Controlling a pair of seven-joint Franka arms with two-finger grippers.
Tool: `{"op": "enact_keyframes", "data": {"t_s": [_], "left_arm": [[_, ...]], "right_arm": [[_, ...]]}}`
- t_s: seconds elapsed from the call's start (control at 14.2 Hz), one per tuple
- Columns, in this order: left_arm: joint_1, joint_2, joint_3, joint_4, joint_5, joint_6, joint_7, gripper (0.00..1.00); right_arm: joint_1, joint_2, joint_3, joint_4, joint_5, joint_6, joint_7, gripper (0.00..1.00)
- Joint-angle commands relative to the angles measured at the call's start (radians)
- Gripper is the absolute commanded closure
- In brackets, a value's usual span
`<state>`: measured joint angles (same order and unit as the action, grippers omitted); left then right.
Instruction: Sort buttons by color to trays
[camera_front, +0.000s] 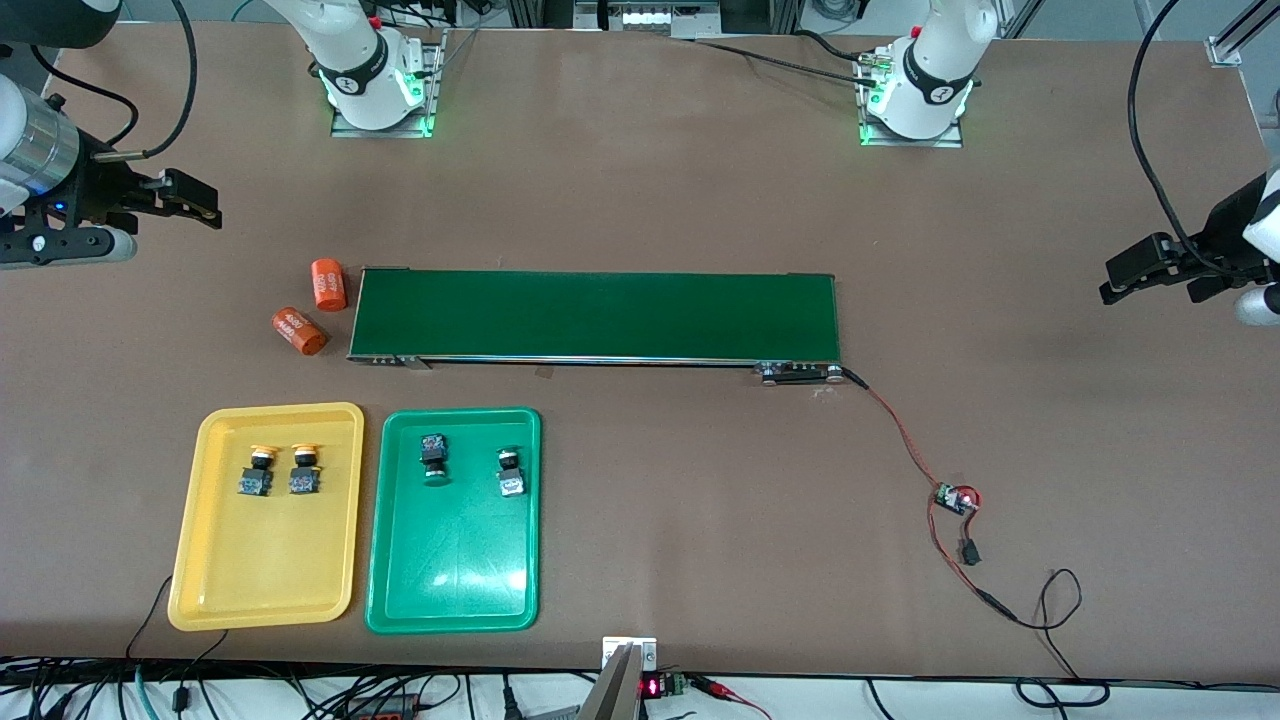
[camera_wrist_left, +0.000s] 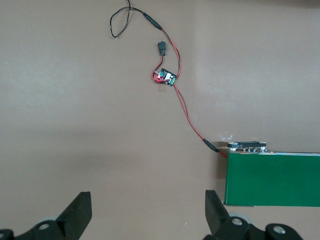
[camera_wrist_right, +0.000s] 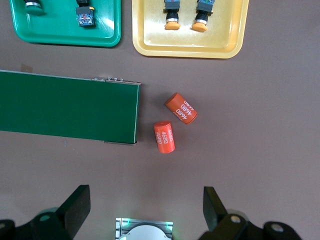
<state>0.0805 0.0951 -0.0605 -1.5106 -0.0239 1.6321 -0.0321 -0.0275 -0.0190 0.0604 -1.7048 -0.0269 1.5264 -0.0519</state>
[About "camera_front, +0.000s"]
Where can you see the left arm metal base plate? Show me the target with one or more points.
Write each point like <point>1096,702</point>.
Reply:
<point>940,142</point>

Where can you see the small green circuit module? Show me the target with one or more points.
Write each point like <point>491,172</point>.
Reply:
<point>955,499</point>

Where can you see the orange power strip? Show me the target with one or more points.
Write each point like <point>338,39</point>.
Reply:
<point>385,708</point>

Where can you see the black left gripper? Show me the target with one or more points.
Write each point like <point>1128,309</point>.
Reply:
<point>1226,232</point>

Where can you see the yellow plastic tray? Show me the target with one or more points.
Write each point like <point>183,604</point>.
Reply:
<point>265,550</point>

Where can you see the green push button switch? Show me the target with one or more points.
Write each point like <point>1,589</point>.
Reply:
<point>435,455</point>
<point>511,475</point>

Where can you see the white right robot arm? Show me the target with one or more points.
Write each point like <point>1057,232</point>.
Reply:
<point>365,60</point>

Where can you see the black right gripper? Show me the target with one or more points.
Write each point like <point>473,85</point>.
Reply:
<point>103,188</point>

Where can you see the green conveyor belt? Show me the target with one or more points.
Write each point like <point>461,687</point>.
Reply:
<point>670,320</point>

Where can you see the yellow push button switch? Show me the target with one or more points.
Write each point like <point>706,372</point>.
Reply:
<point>305,473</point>
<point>258,475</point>

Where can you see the orange cylinder printed 4680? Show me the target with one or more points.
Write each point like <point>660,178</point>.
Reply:
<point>298,332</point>
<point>329,285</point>

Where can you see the aluminium frame corner bracket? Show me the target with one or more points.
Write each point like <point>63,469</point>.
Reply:
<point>1225,52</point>

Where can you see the grey camera stand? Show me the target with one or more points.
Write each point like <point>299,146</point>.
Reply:
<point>610,695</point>

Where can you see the white device with lights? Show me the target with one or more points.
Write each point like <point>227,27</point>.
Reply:
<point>645,15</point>

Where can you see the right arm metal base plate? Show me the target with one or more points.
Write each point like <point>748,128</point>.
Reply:
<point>380,132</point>

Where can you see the green plastic tray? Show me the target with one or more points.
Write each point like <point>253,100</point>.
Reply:
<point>455,560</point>

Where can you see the small metal table bracket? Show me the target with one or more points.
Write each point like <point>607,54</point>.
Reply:
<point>645,650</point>

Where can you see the red digit display module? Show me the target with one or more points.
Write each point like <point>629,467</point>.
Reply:
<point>660,686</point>

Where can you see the red clip leads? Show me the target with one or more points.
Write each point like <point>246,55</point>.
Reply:
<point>725,690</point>

